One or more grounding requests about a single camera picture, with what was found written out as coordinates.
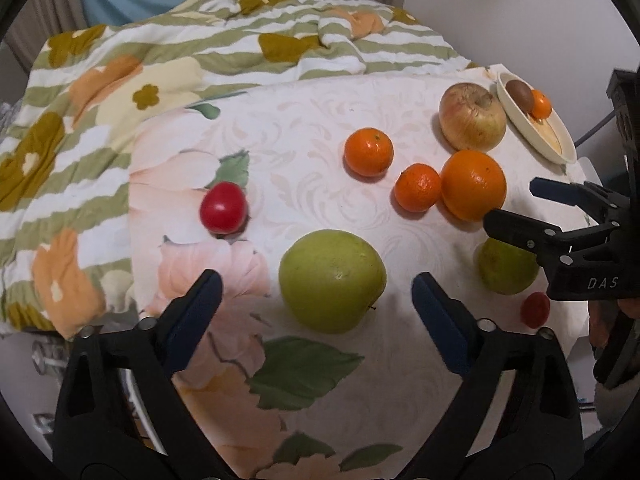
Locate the tiny orange kumquat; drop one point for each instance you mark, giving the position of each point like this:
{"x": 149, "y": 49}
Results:
{"x": 541, "y": 105}

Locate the brown kiwi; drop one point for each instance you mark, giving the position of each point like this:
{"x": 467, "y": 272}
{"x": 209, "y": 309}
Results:
{"x": 518, "y": 94}

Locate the cream oval bowl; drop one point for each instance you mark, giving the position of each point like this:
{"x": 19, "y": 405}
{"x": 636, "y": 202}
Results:
{"x": 547, "y": 135}

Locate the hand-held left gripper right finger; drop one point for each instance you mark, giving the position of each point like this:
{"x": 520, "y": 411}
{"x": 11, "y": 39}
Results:
{"x": 437, "y": 315}

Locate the small mandarin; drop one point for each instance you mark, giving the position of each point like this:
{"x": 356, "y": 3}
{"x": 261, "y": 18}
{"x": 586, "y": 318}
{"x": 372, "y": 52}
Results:
{"x": 417, "y": 187}

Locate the green striped floral blanket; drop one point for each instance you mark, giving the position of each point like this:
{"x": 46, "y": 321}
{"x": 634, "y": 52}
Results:
{"x": 100, "y": 110}

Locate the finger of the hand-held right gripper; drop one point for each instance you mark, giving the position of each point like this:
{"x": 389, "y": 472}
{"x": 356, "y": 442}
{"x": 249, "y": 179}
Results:
{"x": 515, "y": 230}
{"x": 552, "y": 189}

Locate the small red cherry tomato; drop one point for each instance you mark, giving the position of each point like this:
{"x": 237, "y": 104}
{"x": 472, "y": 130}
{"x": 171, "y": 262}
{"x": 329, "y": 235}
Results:
{"x": 535, "y": 308}

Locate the white round basin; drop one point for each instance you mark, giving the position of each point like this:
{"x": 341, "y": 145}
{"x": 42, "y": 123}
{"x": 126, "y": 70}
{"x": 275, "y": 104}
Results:
{"x": 142, "y": 410}

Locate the small green apple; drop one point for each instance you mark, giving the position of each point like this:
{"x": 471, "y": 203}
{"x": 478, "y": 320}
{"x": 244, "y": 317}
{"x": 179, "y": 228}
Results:
{"x": 505, "y": 272}

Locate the person's right hand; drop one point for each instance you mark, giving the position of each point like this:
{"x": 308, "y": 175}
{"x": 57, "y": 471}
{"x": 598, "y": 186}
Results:
{"x": 598, "y": 325}

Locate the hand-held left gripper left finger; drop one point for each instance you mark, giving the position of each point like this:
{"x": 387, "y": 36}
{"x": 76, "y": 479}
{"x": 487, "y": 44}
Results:
{"x": 200, "y": 305}

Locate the large orange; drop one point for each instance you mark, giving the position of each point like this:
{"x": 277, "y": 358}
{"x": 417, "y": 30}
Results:
{"x": 472, "y": 185}

